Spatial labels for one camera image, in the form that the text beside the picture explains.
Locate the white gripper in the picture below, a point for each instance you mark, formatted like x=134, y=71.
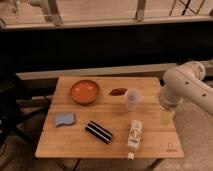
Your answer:
x=168, y=100

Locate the orange ceramic bowl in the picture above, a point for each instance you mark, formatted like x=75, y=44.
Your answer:
x=84, y=92

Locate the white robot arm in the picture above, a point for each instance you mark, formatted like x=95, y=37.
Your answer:
x=184, y=82

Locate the white lotion bottle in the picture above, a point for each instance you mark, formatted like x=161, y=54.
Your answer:
x=134, y=138

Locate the clear plastic cup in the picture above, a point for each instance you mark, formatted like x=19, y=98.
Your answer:
x=132, y=98

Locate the black white striped box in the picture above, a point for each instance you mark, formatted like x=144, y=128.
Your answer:
x=99, y=132

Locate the wooden folding table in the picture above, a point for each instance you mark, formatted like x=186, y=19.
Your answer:
x=157, y=140

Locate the blue sponge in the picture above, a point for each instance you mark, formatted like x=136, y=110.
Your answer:
x=67, y=119

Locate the metal railing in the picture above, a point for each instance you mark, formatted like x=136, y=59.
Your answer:
x=30, y=14

